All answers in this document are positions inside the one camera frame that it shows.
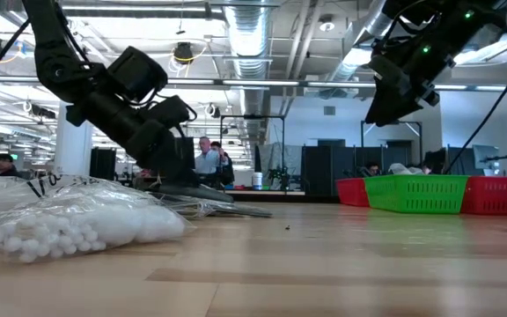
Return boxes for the black partition panels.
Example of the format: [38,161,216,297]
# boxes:
[300,144,411,197]

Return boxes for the grey monitor back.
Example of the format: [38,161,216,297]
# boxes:
[472,144,501,172]

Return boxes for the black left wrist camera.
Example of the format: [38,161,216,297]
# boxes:
[146,94,192,129]

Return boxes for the black comb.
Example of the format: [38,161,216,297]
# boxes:
[158,192,274,220]

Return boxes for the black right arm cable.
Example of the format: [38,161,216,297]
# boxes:
[443,39,507,173]

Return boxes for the white building column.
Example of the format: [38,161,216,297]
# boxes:
[54,100,96,177]

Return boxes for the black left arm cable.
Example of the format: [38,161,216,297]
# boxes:
[0,19,33,89]

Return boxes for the green plastic basket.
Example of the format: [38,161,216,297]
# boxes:
[363,173,471,216]

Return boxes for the black cabinet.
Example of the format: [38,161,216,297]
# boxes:
[89,146,118,181]

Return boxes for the clear plastic bag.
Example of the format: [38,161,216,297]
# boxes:
[387,162,426,177]

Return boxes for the long ceiling light strip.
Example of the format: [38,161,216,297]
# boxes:
[0,75,507,92]

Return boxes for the black gantry frame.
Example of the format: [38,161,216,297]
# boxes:
[219,114,286,195]
[360,118,423,177]

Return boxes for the clear bag of cotton balls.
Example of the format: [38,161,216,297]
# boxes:
[0,173,118,224]
[0,187,193,265]

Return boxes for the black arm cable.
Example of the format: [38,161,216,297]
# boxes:
[0,19,33,89]
[443,39,507,173]

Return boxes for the white ceiling smoke detector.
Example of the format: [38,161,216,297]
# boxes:
[318,14,336,33]

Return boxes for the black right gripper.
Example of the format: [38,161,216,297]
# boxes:
[366,26,457,127]

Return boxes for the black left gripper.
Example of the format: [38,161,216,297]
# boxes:
[125,121,200,186]

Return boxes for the silver ribbed ceiling duct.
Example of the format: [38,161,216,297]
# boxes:
[222,0,275,146]

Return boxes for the small red plastic basket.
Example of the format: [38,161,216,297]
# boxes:
[335,177,371,208]

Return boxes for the person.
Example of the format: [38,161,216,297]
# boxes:
[0,152,22,178]
[364,160,383,178]
[193,136,220,176]
[210,140,236,186]

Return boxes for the dark toiletry item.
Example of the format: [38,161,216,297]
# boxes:
[145,181,236,204]

